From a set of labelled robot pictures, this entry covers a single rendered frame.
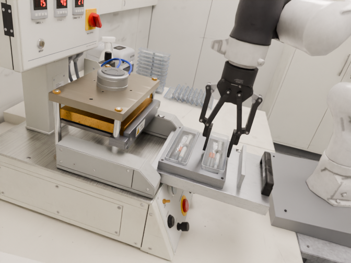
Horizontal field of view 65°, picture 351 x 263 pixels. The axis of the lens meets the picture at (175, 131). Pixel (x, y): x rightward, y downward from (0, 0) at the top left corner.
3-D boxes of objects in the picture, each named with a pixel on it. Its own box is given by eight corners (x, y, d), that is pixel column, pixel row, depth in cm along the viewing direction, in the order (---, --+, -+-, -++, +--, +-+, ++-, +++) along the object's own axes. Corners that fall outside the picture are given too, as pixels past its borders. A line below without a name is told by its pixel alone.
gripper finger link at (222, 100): (232, 92, 62) (227, 88, 62) (208, 129, 68) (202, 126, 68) (233, 86, 65) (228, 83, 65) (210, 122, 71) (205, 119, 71)
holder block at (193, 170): (156, 168, 67) (158, 160, 66) (176, 133, 84) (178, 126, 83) (222, 189, 65) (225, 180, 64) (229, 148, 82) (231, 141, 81)
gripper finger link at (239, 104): (236, 87, 65) (242, 87, 65) (237, 129, 70) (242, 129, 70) (235, 92, 62) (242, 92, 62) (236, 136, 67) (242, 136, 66)
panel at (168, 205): (174, 255, 72) (155, 198, 65) (195, 186, 98) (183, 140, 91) (181, 255, 71) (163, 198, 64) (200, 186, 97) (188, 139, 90)
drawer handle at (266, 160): (260, 194, 66) (266, 181, 64) (259, 161, 79) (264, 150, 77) (269, 196, 66) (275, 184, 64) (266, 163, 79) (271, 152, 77)
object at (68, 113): (59, 122, 68) (58, 86, 63) (102, 94, 87) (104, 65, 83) (124, 142, 66) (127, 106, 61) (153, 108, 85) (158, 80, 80)
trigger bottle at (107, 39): (101, 83, 154) (104, 38, 142) (95, 78, 159) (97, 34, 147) (115, 82, 159) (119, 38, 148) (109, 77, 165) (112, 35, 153)
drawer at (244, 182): (146, 180, 68) (151, 155, 65) (170, 140, 87) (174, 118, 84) (264, 218, 64) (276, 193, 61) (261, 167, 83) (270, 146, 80)
